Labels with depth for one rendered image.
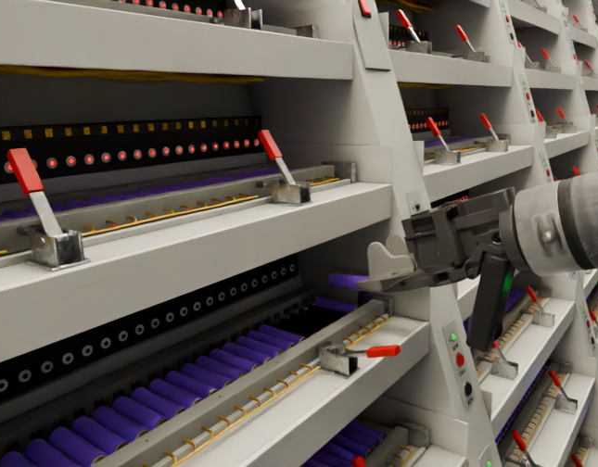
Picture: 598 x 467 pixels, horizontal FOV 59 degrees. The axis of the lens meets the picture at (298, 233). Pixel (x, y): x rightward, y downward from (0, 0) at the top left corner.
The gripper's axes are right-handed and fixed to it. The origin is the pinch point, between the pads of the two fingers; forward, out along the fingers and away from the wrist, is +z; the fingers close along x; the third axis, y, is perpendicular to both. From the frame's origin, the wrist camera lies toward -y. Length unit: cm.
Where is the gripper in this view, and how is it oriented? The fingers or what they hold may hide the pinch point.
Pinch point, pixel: (372, 284)
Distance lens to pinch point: 67.9
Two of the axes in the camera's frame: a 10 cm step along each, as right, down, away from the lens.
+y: -3.0, -9.5, -0.1
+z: -7.3, 2.2, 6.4
